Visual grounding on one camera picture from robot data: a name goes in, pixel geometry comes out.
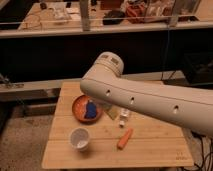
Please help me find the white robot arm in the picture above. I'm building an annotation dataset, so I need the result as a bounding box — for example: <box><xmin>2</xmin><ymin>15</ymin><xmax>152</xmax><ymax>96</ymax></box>
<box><xmin>80</xmin><ymin>52</ymin><xmax>213</xmax><ymax>138</ymax></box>

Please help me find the blue sponge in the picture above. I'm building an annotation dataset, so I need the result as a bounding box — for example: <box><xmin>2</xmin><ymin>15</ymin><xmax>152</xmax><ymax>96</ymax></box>
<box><xmin>85</xmin><ymin>102</ymin><xmax>97</xmax><ymax>119</ymax></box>

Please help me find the orange carrot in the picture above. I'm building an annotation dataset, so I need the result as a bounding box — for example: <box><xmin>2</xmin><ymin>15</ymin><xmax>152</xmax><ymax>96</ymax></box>
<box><xmin>117</xmin><ymin>128</ymin><xmax>133</xmax><ymax>149</ymax></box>

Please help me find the orange plate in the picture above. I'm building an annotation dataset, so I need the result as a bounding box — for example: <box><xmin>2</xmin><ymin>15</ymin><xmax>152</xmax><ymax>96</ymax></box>
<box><xmin>72</xmin><ymin>95</ymin><xmax>103</xmax><ymax>123</ymax></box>

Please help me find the black bag on bench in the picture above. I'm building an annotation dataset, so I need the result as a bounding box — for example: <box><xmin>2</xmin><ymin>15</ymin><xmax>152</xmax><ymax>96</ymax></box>
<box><xmin>102</xmin><ymin>10</ymin><xmax>125</xmax><ymax>25</ymax></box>

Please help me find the red tool on bench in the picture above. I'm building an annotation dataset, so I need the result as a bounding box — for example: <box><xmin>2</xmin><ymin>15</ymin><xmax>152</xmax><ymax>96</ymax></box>
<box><xmin>126</xmin><ymin>4</ymin><xmax>146</xmax><ymax>23</ymax></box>

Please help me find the black cable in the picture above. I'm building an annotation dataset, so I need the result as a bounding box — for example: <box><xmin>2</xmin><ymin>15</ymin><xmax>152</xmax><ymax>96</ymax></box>
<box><xmin>191</xmin><ymin>131</ymin><xmax>213</xmax><ymax>171</ymax></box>

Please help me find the metal post left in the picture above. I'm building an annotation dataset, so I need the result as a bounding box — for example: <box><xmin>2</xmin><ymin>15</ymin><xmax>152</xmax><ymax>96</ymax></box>
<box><xmin>79</xmin><ymin>0</ymin><xmax>90</xmax><ymax>31</ymax></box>

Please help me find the metal post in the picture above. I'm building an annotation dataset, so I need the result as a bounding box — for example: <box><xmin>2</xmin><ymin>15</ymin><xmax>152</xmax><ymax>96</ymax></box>
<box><xmin>79</xmin><ymin>0</ymin><xmax>90</xmax><ymax>31</ymax></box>
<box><xmin>168</xmin><ymin>0</ymin><xmax>183</xmax><ymax>27</ymax></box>

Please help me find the metal post right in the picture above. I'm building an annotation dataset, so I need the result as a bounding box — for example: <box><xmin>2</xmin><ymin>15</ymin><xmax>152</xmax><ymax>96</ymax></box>
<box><xmin>168</xmin><ymin>0</ymin><xmax>183</xmax><ymax>27</ymax></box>

